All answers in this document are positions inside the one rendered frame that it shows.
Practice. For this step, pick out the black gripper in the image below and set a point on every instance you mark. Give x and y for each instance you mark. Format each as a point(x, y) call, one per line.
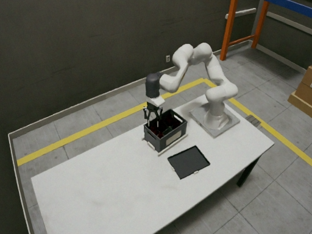
point(152, 108)

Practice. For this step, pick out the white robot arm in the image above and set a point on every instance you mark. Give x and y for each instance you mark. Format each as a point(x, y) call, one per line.
point(215, 117)

